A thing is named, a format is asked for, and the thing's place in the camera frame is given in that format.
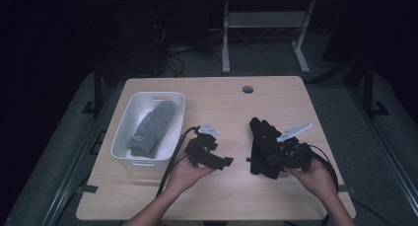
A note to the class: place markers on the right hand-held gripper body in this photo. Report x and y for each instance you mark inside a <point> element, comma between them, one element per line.
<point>295,155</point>

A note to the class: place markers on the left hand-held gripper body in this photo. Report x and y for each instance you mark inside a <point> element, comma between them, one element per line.
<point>203,150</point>

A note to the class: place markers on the black glove with side tag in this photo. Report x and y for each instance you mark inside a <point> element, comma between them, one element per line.
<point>259,153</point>

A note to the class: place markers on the grey mitten with label patch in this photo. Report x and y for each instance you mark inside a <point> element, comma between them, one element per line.
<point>154,124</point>

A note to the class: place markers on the white plastic bin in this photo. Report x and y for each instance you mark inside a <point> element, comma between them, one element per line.
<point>131,120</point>

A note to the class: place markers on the person's left hand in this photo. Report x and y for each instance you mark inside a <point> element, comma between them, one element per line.
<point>185,176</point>

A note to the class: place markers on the person's right hand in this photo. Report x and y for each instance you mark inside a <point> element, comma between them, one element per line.
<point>317,180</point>

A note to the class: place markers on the black metal stand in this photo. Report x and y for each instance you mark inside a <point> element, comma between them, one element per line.
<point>97,88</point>
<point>368,88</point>

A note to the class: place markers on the black tape strip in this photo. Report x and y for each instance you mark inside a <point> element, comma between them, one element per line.
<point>88,188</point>

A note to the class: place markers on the aluminium floor rail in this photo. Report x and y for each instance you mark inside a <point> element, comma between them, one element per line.
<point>74,166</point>
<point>387,153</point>

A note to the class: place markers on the white metal frame table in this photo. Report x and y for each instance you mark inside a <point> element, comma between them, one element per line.
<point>266,19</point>

